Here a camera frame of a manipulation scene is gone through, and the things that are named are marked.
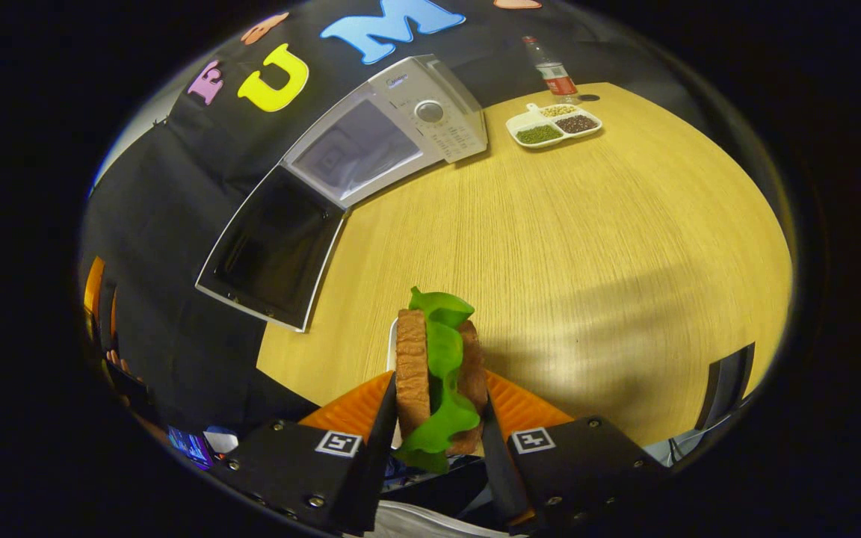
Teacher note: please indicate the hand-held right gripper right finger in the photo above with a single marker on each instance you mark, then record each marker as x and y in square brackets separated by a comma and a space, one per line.
[496, 471]

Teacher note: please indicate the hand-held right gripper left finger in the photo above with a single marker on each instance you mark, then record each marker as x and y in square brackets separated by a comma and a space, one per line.
[382, 463]

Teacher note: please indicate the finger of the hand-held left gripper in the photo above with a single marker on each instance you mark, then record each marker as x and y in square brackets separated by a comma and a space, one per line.
[96, 288]

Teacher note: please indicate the lettuce sandwich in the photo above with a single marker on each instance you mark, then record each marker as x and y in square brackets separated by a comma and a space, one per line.
[415, 373]

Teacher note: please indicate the white microwave oven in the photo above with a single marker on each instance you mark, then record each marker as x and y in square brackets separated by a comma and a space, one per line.
[371, 142]

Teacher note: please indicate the person's white garment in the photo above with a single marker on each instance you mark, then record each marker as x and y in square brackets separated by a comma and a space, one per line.
[430, 523]

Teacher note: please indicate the white plate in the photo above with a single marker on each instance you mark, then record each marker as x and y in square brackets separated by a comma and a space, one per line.
[392, 344]

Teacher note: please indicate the small lit screen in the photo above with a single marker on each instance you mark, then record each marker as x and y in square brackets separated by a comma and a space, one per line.
[191, 447]

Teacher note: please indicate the white divided dish of beans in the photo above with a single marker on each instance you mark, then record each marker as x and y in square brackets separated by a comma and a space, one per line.
[550, 128]

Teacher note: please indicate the clear plastic water bottle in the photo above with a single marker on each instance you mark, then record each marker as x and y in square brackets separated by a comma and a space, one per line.
[554, 73]

